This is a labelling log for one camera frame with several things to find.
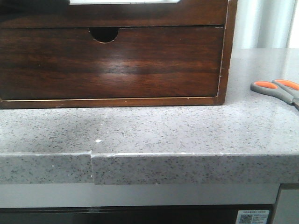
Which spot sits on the grey orange scissors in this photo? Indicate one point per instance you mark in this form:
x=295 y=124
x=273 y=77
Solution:
x=284 y=90

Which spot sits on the wooden drawer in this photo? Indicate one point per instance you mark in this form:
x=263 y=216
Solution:
x=62 y=14
x=69 y=63

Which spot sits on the dark wooden drawer cabinet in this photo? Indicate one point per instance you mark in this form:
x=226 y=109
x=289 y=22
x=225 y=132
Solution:
x=108 y=34

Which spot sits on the white QR code label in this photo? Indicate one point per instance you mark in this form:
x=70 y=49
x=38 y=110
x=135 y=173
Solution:
x=252 y=217

